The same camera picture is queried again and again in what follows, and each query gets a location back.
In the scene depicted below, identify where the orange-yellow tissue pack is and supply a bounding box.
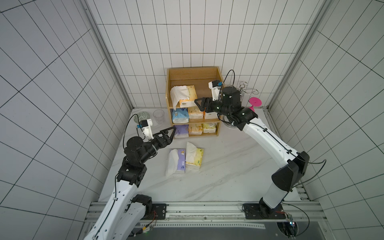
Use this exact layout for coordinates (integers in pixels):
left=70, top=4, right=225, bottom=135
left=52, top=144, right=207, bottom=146
left=170, top=85, right=197, bottom=110

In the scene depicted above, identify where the purple dog tissue pack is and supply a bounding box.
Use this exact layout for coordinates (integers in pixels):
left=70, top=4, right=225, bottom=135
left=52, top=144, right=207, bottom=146
left=166, top=149, right=186, bottom=178

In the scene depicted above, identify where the light blue tissue pack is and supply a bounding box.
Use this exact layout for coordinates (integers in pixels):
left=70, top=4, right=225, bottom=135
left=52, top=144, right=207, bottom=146
left=171, top=108, right=189, bottom=124

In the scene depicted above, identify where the green-yellow floral tissue pack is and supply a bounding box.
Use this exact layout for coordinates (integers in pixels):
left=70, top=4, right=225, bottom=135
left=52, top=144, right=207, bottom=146
left=186, top=142, right=204, bottom=170

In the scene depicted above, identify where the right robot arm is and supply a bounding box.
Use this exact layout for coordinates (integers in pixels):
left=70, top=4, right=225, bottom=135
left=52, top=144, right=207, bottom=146
left=195, top=86, right=310, bottom=219

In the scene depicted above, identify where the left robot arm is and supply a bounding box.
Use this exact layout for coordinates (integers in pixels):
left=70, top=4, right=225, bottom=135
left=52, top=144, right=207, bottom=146
left=85, top=127, right=176, bottom=240

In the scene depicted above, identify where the orange tissue pack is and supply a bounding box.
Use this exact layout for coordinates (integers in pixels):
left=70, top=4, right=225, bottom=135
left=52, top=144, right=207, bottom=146
left=204, top=112, right=218, bottom=120

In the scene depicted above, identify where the cream yellow tissue pack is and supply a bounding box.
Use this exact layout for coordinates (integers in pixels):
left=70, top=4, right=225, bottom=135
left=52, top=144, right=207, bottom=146
left=188, top=106, right=204, bottom=120

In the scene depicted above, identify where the purple tissue pack bottom shelf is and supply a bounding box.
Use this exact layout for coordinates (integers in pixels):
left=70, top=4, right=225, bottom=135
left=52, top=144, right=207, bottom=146
left=175, top=125, right=189, bottom=139

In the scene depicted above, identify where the pale green tissue pack bottom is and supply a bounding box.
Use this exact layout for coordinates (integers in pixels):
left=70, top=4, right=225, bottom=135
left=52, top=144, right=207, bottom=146
left=202, top=123, right=217, bottom=134

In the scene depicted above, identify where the wooden three-tier shelf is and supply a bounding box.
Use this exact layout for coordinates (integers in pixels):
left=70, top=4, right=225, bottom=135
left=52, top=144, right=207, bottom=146
left=165, top=66, right=226, bottom=140

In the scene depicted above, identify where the yellow tissue pack bottom shelf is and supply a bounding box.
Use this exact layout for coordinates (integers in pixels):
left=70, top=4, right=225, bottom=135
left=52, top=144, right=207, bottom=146
left=188, top=124, right=203, bottom=135

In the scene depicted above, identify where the chrome glass holder stand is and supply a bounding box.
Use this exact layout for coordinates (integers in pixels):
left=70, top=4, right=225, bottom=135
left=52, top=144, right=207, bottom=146
left=223, top=84, right=259, bottom=130

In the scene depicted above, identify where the pink plastic wine glass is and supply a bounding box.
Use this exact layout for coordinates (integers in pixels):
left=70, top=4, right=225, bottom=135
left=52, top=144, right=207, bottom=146
left=249, top=97, right=263, bottom=112

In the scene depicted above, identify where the clear plastic cup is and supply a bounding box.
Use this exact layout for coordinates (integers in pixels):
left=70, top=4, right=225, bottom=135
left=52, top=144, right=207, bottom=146
left=153, top=109, right=165, bottom=125

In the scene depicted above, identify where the green patterned ceramic bowl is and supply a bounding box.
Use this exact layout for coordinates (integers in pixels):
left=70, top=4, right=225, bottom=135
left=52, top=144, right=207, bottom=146
left=134, top=111, right=151, bottom=124

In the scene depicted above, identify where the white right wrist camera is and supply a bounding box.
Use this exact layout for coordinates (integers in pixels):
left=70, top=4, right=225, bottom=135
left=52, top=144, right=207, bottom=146
left=209, top=80, right=223, bottom=101

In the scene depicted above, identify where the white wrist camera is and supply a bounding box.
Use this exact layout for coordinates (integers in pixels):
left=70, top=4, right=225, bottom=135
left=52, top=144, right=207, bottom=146
left=139, top=119, right=154, bottom=140
left=209, top=80, right=223, bottom=101

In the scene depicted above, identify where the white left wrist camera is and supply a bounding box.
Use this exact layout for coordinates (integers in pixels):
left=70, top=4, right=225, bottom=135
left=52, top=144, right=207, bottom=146
left=139, top=119, right=154, bottom=140

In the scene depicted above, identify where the black left camera cable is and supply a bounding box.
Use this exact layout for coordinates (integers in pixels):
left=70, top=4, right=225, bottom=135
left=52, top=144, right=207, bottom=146
left=122, top=113, right=142, bottom=151

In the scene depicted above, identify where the black camera cable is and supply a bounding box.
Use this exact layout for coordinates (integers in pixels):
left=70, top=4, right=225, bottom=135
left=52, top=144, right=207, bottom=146
left=122, top=113, right=142, bottom=151
left=220, top=69, right=327, bottom=238

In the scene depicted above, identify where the black right camera cable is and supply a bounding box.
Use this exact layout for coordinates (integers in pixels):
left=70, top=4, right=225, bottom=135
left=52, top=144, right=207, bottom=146
left=220, top=69, right=327, bottom=238

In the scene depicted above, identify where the aluminium corner post right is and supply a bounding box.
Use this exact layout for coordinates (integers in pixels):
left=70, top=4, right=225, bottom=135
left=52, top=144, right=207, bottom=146
left=264, top=0, right=334, bottom=110

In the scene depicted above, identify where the aluminium corner post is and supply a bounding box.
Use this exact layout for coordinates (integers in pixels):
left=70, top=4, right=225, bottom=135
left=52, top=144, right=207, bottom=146
left=264, top=0, right=334, bottom=110
left=80, top=0, right=134, bottom=111

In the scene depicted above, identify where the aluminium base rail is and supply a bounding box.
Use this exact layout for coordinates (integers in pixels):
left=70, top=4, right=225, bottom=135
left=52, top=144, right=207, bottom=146
left=86, top=200, right=331, bottom=230

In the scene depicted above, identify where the aluminium corner post left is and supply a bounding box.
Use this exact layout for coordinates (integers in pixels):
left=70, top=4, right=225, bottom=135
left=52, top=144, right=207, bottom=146
left=80, top=0, right=134, bottom=111

